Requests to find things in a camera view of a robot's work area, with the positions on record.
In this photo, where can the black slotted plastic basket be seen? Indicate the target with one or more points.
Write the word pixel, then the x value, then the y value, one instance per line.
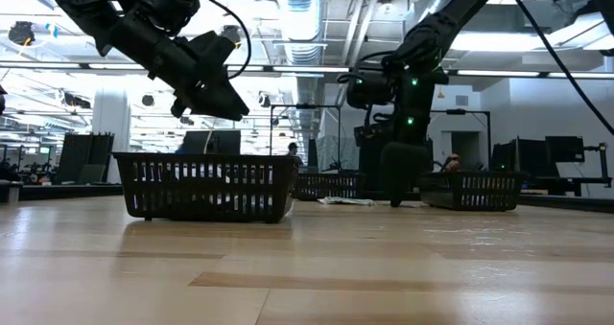
pixel 206 205
pixel 472 191
pixel 326 186

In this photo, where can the black background rig frame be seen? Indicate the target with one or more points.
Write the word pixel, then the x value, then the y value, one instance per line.
pixel 460 111

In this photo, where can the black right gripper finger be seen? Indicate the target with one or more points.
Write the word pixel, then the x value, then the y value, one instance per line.
pixel 403 167

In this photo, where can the white ceiling sensor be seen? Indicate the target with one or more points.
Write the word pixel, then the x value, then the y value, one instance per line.
pixel 386 7

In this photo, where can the black ceiling dome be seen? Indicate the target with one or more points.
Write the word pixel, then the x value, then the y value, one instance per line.
pixel 232 33
pixel 21 32

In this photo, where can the person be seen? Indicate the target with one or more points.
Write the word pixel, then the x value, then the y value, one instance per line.
pixel 293 150
pixel 453 163

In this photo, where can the dark background monitor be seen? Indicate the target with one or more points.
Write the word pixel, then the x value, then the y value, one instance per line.
pixel 563 148
pixel 213 140
pixel 86 157

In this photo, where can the long ceiling light strip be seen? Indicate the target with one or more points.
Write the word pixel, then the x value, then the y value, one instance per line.
pixel 312 69

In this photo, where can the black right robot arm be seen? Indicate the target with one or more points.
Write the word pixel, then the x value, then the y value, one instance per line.
pixel 432 32

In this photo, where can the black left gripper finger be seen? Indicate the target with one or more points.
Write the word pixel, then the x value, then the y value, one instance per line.
pixel 211 61
pixel 181 108

